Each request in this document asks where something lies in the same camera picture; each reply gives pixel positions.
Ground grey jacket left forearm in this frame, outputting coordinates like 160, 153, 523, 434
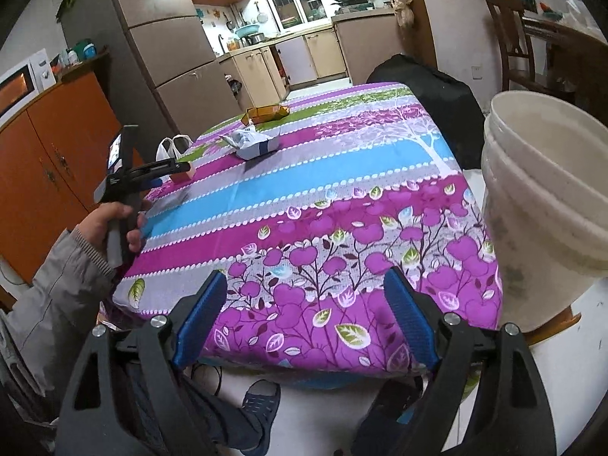
1, 228, 116, 401

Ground kitchen counter cabinets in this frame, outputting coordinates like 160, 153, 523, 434
218, 8, 413, 109

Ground person's left hand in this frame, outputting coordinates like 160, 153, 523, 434
76, 201, 155, 253

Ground white plastic bag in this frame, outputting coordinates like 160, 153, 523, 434
155, 134, 193, 162

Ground orange wooden cabinet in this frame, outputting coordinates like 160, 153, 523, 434
0, 71, 120, 283

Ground blue shoe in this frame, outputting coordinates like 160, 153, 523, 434
241, 380, 281, 456

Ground white crumpled wrapper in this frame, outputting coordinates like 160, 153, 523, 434
220, 125, 280, 161

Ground colourful striped tablecloth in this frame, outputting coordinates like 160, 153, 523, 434
112, 82, 502, 377

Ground white microwave oven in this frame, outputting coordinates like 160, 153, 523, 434
0, 48, 55, 126

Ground orange snack box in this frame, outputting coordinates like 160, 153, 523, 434
241, 104, 290, 126

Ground beige refrigerator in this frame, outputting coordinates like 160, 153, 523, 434
59, 0, 241, 161

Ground black cloth covered chair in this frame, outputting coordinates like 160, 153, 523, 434
366, 54, 485, 170

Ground white plastic bucket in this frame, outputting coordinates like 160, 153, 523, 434
481, 91, 607, 333

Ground dark wooden dining table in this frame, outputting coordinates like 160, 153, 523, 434
522, 17, 608, 125

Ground wooden chair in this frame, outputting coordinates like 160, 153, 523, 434
485, 0, 556, 95

